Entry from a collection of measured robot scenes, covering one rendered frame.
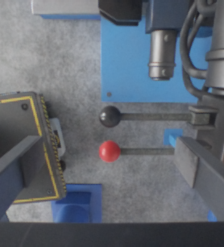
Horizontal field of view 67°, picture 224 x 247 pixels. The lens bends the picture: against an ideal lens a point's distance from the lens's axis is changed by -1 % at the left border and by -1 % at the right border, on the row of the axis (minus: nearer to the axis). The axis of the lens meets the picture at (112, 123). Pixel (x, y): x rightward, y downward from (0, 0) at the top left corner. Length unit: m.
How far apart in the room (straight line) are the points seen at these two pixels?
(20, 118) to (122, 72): 0.65
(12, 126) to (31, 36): 0.60
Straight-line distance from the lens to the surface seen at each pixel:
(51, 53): 1.30
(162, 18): 0.73
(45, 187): 1.22
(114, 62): 1.12
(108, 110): 0.26
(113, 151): 0.28
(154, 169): 1.50
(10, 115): 1.09
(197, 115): 0.29
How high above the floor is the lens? 1.24
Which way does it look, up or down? 73 degrees down
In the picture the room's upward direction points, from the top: 178 degrees clockwise
